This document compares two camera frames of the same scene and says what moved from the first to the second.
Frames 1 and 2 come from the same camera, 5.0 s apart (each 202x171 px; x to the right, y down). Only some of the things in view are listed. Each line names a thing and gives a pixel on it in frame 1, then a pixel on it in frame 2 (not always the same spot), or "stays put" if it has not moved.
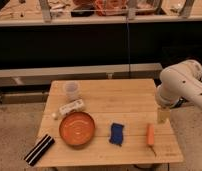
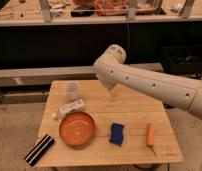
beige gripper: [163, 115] → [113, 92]
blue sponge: [116, 134] stays put
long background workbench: [53, 12] stays put
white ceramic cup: [71, 89] stays put
